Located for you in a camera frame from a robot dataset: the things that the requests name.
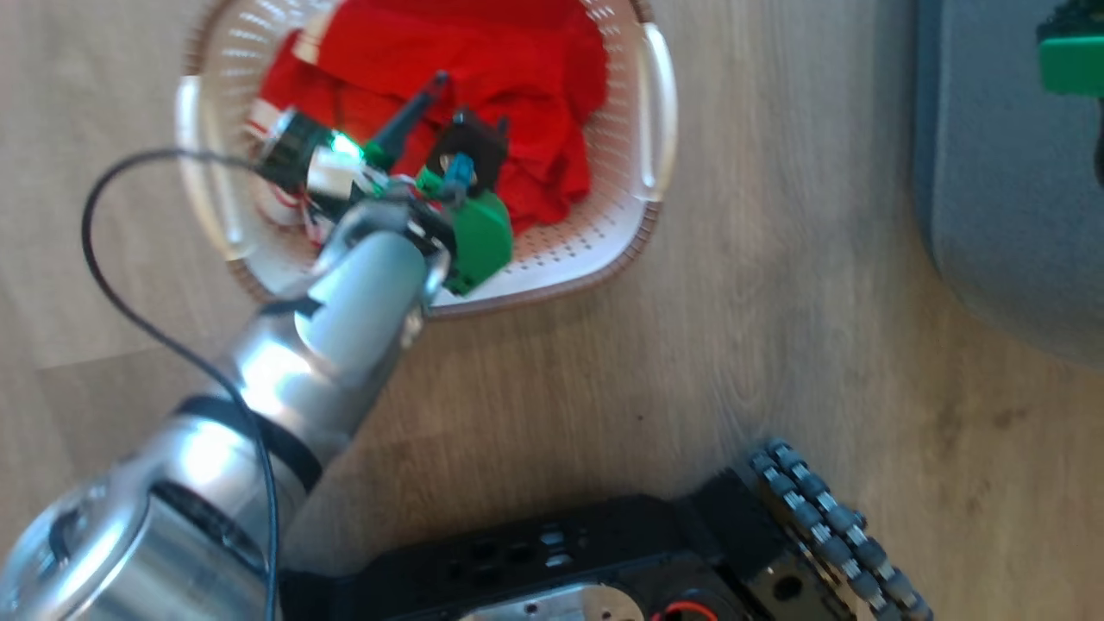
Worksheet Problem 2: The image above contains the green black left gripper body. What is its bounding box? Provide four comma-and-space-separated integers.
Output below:
257, 109, 516, 297

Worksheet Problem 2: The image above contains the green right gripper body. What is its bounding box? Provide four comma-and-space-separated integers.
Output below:
1037, 0, 1104, 97

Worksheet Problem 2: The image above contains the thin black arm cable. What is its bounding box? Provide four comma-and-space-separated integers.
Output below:
81, 148, 282, 621

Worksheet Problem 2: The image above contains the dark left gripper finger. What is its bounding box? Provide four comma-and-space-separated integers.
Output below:
369, 72, 452, 171
429, 110, 511, 195

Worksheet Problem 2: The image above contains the white perforated laundry basket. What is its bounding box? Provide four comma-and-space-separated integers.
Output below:
175, 0, 680, 322

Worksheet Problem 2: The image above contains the grey fabric sofa seat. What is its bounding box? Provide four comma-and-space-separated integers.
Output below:
913, 0, 1104, 369

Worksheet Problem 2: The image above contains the red garment with white trim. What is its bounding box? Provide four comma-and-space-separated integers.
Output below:
244, 0, 609, 247

